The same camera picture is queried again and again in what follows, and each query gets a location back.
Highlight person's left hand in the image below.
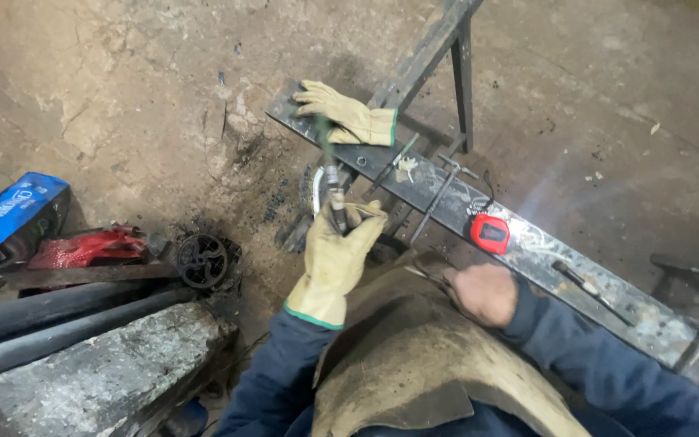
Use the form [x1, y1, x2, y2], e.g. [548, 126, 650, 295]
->
[284, 200, 390, 330]

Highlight person's right hand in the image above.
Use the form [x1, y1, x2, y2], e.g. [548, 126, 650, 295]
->
[442, 263, 519, 330]

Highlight dark metal pliers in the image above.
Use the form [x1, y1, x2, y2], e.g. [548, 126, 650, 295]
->
[403, 262, 451, 295]

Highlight welding electrode holder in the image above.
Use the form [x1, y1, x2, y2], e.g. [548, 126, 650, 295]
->
[324, 164, 350, 236]

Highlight red tape measure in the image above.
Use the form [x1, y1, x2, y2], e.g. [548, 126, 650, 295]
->
[469, 212, 512, 256]

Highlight brown leather apron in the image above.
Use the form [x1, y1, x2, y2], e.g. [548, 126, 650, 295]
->
[311, 248, 594, 437]

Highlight long flat steel bar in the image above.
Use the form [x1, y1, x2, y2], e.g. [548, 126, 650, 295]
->
[266, 78, 699, 410]

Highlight black chipping hammer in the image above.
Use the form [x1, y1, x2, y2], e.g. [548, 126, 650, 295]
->
[551, 260, 637, 327]

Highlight thin dark metal rod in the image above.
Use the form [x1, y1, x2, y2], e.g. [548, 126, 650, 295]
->
[373, 133, 421, 190]

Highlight green welding rod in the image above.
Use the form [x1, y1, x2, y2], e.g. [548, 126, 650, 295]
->
[316, 114, 337, 171]

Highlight tan leather work glove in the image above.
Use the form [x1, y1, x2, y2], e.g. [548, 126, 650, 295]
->
[292, 79, 399, 148]

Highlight dark metal trestle stand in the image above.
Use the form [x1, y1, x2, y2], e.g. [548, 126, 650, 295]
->
[366, 0, 485, 155]

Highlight black cast iron wheel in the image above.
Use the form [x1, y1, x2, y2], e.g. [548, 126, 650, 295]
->
[175, 233, 230, 290]

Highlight rusty flat metal strip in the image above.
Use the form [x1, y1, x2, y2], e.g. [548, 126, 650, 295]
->
[2, 262, 182, 291]

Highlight red mesh bag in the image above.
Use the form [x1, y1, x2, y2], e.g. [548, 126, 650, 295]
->
[27, 226, 149, 271]

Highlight grey concrete block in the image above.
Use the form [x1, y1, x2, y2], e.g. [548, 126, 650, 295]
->
[0, 301, 238, 437]

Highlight thick black pipe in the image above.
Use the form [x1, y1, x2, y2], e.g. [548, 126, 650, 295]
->
[0, 286, 199, 384]
[0, 278, 183, 350]

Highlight blue cardboard box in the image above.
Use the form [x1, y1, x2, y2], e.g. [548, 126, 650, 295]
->
[0, 172, 72, 255]

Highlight T-handle metal rod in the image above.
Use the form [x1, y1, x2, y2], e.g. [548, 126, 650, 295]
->
[409, 153, 479, 245]

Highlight white cable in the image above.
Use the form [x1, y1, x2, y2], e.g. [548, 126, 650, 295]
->
[312, 166, 327, 218]

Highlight dark metal frame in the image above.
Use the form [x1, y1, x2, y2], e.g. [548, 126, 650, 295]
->
[649, 251, 699, 322]

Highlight dark metal clamp strap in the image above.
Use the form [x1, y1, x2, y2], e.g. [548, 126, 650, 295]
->
[672, 327, 699, 375]

